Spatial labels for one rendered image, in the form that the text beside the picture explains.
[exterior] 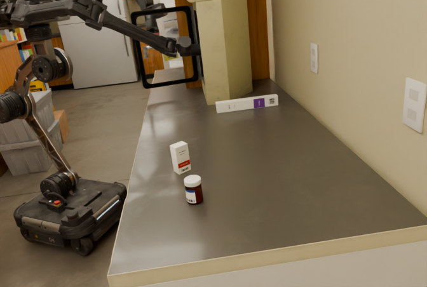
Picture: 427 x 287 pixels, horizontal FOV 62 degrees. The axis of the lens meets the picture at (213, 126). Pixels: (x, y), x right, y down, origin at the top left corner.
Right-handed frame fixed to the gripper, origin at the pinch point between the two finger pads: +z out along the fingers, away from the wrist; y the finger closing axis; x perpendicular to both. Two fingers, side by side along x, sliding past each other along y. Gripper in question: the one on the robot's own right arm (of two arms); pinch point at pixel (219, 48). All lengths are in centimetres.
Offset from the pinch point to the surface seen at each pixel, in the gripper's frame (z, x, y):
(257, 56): 24.6, 8.4, 21.7
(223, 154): -10, 26, -69
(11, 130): -170, 82, 148
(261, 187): -4, 26, -93
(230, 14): 3.7, -16.1, -11.0
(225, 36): 0.6, -7.1, -14.3
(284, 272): -5, 33, -118
